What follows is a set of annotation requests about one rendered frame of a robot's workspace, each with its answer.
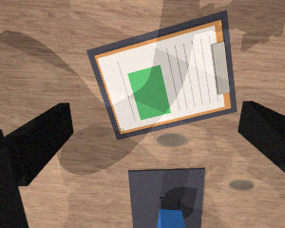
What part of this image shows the dark grey flat mat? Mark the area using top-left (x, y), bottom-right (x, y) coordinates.
top-left (128, 168), bottom-right (205, 228)

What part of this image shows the clipboard with paper form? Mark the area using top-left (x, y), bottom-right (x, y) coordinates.
top-left (86, 10), bottom-right (238, 140)

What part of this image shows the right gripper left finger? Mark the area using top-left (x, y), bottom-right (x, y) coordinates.
top-left (0, 103), bottom-right (74, 228)

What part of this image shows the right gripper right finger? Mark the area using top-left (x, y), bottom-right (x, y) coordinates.
top-left (237, 101), bottom-right (285, 173)

